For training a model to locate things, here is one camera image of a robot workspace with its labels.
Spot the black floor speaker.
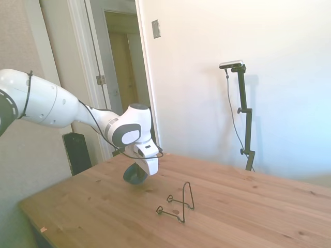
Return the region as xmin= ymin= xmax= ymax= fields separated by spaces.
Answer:
xmin=62 ymin=132 xmax=92 ymax=177

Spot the black wire plate stand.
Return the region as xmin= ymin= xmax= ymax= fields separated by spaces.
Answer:
xmin=155 ymin=181 xmax=195 ymax=224

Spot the black strap on arm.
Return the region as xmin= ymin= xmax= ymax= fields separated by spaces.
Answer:
xmin=17 ymin=70 xmax=34 ymax=120

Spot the black camera stand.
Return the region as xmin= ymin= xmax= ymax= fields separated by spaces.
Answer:
xmin=230 ymin=64 xmax=257 ymax=172

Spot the dark teal bowl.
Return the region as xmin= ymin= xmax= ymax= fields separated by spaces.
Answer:
xmin=123 ymin=163 xmax=149 ymax=185

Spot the grey exterior camera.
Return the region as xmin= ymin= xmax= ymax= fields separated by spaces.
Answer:
xmin=219 ymin=59 xmax=245 ymax=70

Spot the white door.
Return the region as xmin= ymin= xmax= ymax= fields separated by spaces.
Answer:
xmin=85 ymin=0 xmax=124 ymax=157

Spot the grey wall switch plate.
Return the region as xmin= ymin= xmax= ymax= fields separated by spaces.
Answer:
xmin=151 ymin=19 xmax=162 ymax=39

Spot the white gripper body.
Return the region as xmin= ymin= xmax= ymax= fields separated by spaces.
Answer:
xmin=133 ymin=143 xmax=160 ymax=177

